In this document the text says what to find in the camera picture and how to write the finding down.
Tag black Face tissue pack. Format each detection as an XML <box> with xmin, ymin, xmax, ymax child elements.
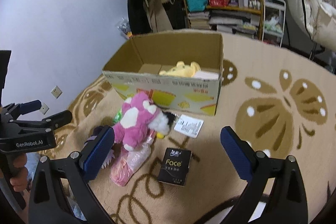
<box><xmin>157</xmin><ymin>148</ymin><xmax>192</xmax><ymax>186</ymax></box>

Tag yellow bear plush toy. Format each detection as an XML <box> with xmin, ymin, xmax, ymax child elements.
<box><xmin>159</xmin><ymin>61</ymin><xmax>201</xmax><ymax>77</ymax></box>

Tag pink swirl roll cushion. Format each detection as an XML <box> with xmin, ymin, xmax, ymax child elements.
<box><xmin>193</xmin><ymin>70</ymin><xmax>219</xmax><ymax>80</ymax></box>

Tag purple round plush doll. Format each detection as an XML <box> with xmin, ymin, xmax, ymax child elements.
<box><xmin>81</xmin><ymin>126</ymin><xmax>114</xmax><ymax>172</ymax></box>

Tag person's left hand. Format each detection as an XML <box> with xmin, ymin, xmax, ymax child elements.
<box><xmin>10</xmin><ymin>153</ymin><xmax>28</xmax><ymax>192</ymax></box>

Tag pink plastic bag package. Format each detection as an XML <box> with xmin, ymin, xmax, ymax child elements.
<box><xmin>110</xmin><ymin>130</ymin><xmax>156</xmax><ymax>186</ymax></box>

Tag pink bear plush toy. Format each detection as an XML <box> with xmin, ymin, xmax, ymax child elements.
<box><xmin>112</xmin><ymin>92</ymin><xmax>176</xmax><ymax>151</ymax></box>

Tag beige patterned carpet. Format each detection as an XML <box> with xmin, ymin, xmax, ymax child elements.
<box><xmin>46</xmin><ymin>33</ymin><xmax>335</xmax><ymax>223</ymax></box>

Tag white paper tag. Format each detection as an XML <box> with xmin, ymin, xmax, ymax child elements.
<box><xmin>174</xmin><ymin>114</ymin><xmax>204</xmax><ymax>139</ymax></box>

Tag clear snack bag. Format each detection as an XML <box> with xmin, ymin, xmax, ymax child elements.
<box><xmin>117</xmin><ymin>18</ymin><xmax>132</xmax><ymax>39</ymax></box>

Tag open cardboard box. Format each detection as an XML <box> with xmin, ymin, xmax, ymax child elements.
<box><xmin>102</xmin><ymin>30</ymin><xmax>223</xmax><ymax>116</ymax></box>

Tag black hanging clothes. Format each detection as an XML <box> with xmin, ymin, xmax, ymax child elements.
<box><xmin>127</xmin><ymin>0</ymin><xmax>187</xmax><ymax>35</ymax></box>

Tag stack of books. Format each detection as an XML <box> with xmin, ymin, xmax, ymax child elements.
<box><xmin>188</xmin><ymin>10</ymin><xmax>260</xmax><ymax>38</ymax></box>

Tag white metal cart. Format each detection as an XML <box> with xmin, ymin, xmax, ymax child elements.
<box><xmin>262</xmin><ymin>0</ymin><xmax>286</xmax><ymax>48</ymax></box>

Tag lower wall socket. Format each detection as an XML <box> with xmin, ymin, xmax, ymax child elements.
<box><xmin>39</xmin><ymin>103</ymin><xmax>50</xmax><ymax>115</ymax></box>

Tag wall socket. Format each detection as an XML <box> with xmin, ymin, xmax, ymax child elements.
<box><xmin>51</xmin><ymin>86</ymin><xmax>63</xmax><ymax>99</ymax></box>
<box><xmin>39</xmin><ymin>103</ymin><xmax>50</xmax><ymax>115</ymax></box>

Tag upper wall socket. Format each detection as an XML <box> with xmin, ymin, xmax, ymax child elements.
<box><xmin>51</xmin><ymin>86</ymin><xmax>63</xmax><ymax>99</ymax></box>

